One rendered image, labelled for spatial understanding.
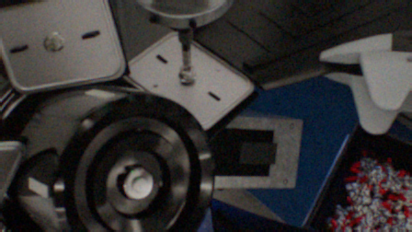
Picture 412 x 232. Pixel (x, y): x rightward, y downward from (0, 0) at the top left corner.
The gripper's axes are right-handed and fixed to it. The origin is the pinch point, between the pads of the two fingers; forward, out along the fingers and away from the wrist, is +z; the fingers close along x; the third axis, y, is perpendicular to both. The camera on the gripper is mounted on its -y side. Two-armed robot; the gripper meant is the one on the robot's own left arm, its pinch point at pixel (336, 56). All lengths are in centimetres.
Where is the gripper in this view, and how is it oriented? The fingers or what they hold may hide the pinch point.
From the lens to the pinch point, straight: 57.1
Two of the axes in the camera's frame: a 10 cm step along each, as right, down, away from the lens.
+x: 0.2, 4.2, 9.1
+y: -1.2, 9.0, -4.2
